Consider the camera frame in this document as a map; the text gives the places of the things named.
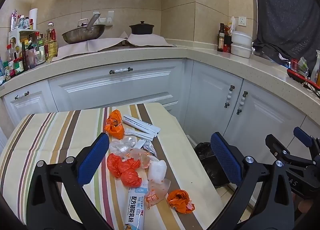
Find person's right hand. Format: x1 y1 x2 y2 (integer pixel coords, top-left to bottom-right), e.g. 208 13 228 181
299 199 313 212

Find ceramic door handle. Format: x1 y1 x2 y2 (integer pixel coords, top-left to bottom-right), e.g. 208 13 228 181
224 85 236 109
236 91 249 116

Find white lidded container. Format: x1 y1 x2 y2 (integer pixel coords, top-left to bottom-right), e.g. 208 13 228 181
230 43 253 59
231 31 253 47

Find yellow cooking oil bottle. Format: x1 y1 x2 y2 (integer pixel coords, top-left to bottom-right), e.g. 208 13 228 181
45 22 59 61

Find white double wall socket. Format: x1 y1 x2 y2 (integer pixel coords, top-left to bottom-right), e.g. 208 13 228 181
94 10 114 25

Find black cooking pot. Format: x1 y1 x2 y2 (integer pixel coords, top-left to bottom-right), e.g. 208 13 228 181
129 21 155 35

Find dark jar red label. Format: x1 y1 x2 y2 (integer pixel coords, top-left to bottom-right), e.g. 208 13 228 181
223 26 233 53

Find white cabinet door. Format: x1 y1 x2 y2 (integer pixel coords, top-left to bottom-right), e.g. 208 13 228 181
184 60 244 136
224 80 313 172

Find black bag lined trash bin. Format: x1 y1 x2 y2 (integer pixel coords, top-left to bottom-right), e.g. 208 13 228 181
194 142 241 188

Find clear plastic bag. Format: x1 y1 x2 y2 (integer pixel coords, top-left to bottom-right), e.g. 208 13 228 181
109 137 138 157

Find white spray bottle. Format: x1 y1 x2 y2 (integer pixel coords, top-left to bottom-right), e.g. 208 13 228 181
310 50 320 85

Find wide white cabinet drawer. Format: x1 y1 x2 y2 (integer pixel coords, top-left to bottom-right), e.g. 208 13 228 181
48 59 187 116

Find white plastic container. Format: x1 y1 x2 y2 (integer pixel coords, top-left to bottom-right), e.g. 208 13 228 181
147 159 168 182

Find blue snack bag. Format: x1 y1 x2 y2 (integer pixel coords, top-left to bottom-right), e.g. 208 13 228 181
0 59 6 86

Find dark glass oil bottle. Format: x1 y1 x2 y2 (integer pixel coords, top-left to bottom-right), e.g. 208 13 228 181
217 23 226 53

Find cluster of seasoning bottles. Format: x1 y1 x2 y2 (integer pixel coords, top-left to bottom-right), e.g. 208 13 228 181
0 9 47 82

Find paper towel roll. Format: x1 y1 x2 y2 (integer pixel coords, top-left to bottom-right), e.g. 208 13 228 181
28 8 38 30

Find long white stick sachet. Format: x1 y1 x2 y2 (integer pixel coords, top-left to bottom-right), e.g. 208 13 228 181
122 118 157 138
125 114 161 134

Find silver foil packet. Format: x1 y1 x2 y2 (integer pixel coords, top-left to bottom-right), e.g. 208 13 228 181
141 139 158 158

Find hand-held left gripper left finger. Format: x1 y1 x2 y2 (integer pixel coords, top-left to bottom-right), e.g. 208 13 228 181
25 132 114 230

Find red dish rack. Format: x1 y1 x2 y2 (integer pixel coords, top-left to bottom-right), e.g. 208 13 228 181
287 58 320 91

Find striped tablecloth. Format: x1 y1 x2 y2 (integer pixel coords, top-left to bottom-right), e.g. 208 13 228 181
0 103 225 230

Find clear wrapper orange print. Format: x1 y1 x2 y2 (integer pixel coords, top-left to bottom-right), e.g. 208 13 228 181
144 178 172 211

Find small white cabinet drawer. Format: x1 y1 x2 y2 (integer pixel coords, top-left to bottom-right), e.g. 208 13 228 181
2 90 57 131

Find small white sachet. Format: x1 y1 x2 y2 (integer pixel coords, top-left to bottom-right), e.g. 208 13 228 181
124 128 154 141

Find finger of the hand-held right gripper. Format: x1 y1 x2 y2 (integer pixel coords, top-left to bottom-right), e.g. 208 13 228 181
265 134 314 168
293 127 320 157

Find white blue stick packet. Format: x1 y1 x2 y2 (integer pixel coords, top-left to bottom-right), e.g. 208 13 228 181
124 186 146 230

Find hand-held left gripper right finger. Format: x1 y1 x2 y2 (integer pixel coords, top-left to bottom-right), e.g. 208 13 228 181
207 132 300 230

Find clear plastic wrapper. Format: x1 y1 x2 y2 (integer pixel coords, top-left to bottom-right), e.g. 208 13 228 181
117 148 157 171

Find steel wok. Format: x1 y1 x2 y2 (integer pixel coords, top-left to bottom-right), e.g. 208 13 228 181
61 12 106 45

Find orange plastic bag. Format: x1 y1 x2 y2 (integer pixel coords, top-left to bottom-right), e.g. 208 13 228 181
167 189 196 214
107 153 143 188
104 109 125 140

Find beige stove cover cloth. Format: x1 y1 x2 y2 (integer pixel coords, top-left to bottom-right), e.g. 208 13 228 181
51 37 128 62
119 32 176 47

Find white spice rack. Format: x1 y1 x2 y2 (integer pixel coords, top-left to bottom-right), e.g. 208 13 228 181
8 29 41 54

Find dark grey cloth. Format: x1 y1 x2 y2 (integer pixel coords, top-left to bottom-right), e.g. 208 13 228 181
252 0 320 69

